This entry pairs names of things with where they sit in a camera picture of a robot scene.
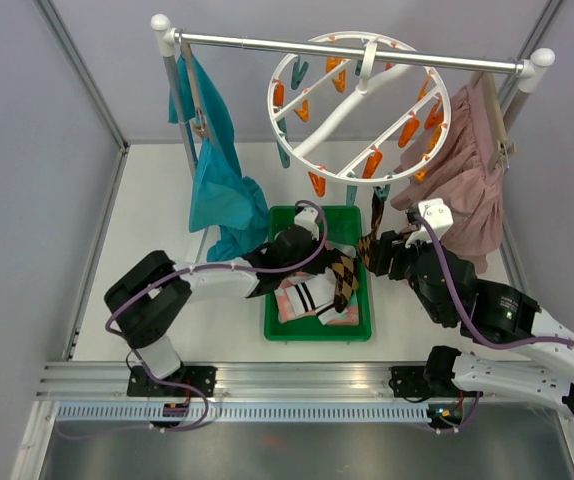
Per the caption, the brown argyle sock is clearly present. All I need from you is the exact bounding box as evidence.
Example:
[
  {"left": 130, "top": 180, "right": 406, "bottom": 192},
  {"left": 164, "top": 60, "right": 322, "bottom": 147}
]
[
  {"left": 327, "top": 249, "right": 359, "bottom": 313},
  {"left": 356, "top": 193, "right": 386, "bottom": 276}
]

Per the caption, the white round clip hanger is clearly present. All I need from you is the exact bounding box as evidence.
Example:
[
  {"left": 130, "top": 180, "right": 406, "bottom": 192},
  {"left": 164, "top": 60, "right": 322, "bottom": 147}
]
[{"left": 266, "top": 31, "right": 452, "bottom": 189}]

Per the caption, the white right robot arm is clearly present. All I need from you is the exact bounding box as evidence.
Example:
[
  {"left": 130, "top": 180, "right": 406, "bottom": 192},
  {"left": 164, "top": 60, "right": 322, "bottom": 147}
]
[{"left": 358, "top": 231, "right": 574, "bottom": 421}]

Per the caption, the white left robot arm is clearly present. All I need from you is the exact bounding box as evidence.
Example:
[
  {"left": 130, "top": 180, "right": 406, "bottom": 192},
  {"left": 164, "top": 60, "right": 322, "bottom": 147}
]
[{"left": 104, "top": 225, "right": 332, "bottom": 397}]

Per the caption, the teal cloth on hanger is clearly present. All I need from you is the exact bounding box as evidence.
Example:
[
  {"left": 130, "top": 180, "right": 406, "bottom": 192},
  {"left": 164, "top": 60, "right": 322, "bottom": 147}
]
[{"left": 188, "top": 59, "right": 269, "bottom": 262}]

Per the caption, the wooden right clip hanger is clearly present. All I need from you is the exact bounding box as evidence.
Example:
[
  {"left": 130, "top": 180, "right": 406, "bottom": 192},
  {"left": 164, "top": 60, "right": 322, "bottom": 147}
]
[{"left": 469, "top": 71, "right": 516, "bottom": 173}]

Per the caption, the wooden clip hanger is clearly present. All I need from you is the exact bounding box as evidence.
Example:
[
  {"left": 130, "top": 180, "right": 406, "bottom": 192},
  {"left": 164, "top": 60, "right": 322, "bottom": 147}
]
[
  {"left": 180, "top": 43, "right": 211, "bottom": 139},
  {"left": 469, "top": 71, "right": 516, "bottom": 173}
]

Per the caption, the wooden left clip hanger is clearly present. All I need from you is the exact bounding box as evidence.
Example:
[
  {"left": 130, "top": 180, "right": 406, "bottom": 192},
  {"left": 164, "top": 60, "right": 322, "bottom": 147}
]
[{"left": 180, "top": 43, "right": 211, "bottom": 139}]

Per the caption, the green plastic tray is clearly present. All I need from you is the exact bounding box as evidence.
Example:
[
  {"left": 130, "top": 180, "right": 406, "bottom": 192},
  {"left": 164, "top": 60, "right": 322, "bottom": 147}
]
[{"left": 264, "top": 206, "right": 372, "bottom": 342}]

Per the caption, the white striped sock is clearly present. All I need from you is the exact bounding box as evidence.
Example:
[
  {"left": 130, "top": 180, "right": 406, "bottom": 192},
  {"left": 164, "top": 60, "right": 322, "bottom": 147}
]
[{"left": 279, "top": 272, "right": 348, "bottom": 325}]

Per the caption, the pink patterned sock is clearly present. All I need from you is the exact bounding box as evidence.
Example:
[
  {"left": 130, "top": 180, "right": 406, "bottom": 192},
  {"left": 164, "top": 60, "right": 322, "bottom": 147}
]
[{"left": 274, "top": 276, "right": 360, "bottom": 326}]

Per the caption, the pink pleated skirt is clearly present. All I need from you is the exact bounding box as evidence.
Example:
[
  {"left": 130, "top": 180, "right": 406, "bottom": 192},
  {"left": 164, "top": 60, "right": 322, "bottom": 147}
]
[{"left": 390, "top": 84, "right": 504, "bottom": 274}]

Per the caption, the metal clothes rack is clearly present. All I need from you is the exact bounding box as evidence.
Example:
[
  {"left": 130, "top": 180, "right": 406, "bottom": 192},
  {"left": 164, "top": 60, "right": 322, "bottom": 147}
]
[{"left": 151, "top": 14, "right": 555, "bottom": 194}]

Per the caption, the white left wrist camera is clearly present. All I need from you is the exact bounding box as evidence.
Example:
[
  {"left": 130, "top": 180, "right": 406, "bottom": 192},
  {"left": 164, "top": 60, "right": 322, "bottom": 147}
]
[{"left": 294, "top": 207, "right": 320, "bottom": 239}]

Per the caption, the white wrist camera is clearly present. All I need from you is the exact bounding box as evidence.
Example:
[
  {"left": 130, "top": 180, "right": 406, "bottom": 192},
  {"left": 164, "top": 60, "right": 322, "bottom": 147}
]
[
  {"left": 405, "top": 198, "right": 454, "bottom": 248},
  {"left": 294, "top": 207, "right": 320, "bottom": 239}
]

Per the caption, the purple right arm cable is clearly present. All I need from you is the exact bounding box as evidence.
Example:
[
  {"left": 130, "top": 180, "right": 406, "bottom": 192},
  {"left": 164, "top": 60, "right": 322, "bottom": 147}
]
[{"left": 419, "top": 214, "right": 574, "bottom": 364}]

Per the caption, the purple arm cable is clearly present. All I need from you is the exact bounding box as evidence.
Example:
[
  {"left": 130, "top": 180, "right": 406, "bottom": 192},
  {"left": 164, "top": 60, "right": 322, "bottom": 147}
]
[
  {"left": 104, "top": 199, "right": 329, "bottom": 436},
  {"left": 419, "top": 214, "right": 574, "bottom": 364}
]

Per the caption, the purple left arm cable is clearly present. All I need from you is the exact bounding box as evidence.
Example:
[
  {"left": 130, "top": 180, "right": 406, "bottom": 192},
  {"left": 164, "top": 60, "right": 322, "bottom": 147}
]
[{"left": 104, "top": 199, "right": 329, "bottom": 436}]

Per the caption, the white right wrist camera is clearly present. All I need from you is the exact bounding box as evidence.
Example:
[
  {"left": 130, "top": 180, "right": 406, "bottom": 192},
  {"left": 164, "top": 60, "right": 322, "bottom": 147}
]
[{"left": 405, "top": 198, "right": 454, "bottom": 248}]

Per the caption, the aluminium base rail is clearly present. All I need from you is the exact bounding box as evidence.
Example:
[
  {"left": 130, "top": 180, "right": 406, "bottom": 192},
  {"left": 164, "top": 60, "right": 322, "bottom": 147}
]
[{"left": 36, "top": 363, "right": 568, "bottom": 401}]

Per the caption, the white slotted cable duct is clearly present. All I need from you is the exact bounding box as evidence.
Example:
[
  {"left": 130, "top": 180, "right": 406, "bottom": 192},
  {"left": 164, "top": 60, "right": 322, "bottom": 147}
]
[{"left": 56, "top": 402, "right": 430, "bottom": 423}]

